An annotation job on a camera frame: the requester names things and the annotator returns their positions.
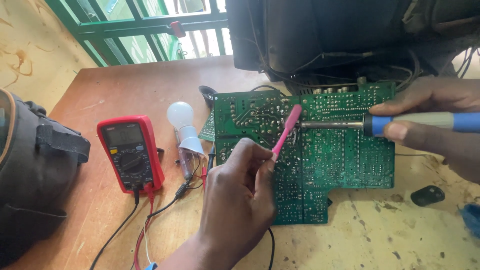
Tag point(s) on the red gate latch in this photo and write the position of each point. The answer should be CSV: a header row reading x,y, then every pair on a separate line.
x,y
177,29

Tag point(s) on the small black plastic piece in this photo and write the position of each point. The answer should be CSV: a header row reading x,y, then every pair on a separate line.
x,y
427,195

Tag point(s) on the blue cloth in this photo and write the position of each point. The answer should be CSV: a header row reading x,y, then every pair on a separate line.
x,y
471,219

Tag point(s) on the pink toothbrush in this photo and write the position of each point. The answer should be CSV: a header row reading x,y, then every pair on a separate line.
x,y
288,127

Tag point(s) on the person's left hand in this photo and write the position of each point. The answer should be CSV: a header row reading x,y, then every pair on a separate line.
x,y
236,195

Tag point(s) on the red test lead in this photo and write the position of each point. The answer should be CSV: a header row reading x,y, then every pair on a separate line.
x,y
144,228

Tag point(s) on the black round object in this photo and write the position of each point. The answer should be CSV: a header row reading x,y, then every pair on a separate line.
x,y
207,94

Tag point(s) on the red digital multimeter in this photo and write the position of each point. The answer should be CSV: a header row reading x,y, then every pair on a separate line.
x,y
130,152

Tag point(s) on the small green circuit board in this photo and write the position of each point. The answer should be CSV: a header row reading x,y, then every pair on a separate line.
x,y
207,129

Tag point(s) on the large green circuit board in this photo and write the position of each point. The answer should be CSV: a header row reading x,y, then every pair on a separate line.
x,y
337,165

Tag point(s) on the black bag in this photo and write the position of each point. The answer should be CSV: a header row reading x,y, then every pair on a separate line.
x,y
33,176

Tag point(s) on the black test lead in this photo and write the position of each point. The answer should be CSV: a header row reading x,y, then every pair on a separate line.
x,y
116,232

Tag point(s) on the blue grey soldering iron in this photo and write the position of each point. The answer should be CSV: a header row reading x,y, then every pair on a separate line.
x,y
397,123

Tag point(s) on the person's right hand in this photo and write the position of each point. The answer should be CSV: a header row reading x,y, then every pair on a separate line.
x,y
446,123

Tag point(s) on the green metal gate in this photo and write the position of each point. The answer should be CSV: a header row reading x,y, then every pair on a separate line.
x,y
138,33

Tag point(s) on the black television set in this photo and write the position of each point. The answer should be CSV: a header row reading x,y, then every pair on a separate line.
x,y
337,37

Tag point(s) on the white light bulb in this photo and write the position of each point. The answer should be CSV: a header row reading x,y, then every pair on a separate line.
x,y
183,125

